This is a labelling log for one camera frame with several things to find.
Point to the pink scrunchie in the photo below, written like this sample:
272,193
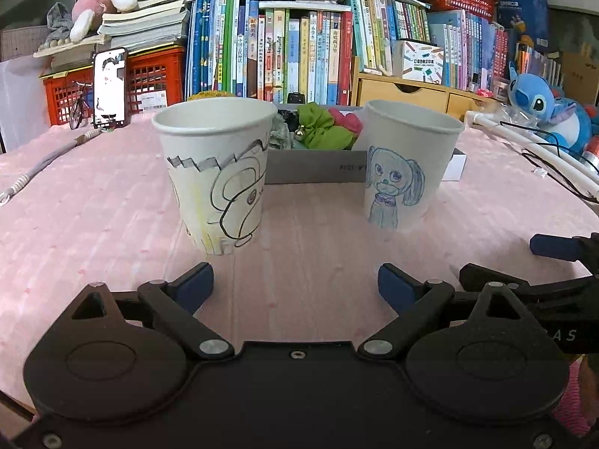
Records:
348,119

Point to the pink plush toy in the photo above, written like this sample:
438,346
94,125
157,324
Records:
100,4

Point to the yellow sequin scrunchie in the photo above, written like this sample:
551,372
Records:
210,96

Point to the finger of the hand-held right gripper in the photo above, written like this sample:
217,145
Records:
554,245
477,275

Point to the row of blue purple books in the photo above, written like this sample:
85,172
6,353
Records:
468,51

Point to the stack of paper workbooks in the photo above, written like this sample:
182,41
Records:
145,18

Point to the row of upright books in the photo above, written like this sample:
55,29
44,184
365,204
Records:
262,51

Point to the pink striped tablecloth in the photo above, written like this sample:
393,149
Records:
304,224

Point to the person's pink clothing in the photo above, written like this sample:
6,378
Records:
578,402

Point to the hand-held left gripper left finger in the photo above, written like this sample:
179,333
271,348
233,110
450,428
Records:
196,285

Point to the row of colourful slim books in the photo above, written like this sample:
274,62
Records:
538,63

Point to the smartphone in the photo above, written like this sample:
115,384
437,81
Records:
110,86

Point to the wooden drawer organizer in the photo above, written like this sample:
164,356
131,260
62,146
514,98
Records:
421,96

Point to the green scrunchie with bell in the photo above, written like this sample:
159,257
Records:
323,131

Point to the grey cardboard box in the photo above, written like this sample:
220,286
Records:
313,166

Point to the small crumpled white paper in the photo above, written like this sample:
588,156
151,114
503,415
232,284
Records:
540,172

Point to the miniature black bicycle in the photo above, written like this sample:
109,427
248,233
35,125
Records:
80,107

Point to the red plastic crate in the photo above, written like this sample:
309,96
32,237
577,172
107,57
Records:
154,84

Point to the paper cup with black drawing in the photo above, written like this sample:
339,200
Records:
215,173

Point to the clear plastic bag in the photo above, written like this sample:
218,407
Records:
512,112

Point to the white pencil print box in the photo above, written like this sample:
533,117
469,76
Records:
419,63

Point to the white tube stand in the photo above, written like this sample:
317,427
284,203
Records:
514,138

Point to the small black box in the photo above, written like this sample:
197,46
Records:
295,98

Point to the green plaid scrunchie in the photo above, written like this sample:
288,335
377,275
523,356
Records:
281,131

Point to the row of thin picture books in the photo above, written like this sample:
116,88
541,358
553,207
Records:
383,23

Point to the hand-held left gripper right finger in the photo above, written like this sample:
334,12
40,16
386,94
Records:
397,287

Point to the blue alien plush toy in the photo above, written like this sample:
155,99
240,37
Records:
547,107

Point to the white bag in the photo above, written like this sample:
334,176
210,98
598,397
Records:
21,103

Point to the brown cardboard box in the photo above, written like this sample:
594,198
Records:
580,77

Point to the paper cup with dog drawing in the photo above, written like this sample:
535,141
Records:
407,163

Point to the small pink toy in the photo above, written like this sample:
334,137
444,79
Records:
478,89

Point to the blue cartoon box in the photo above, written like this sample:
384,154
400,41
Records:
522,14

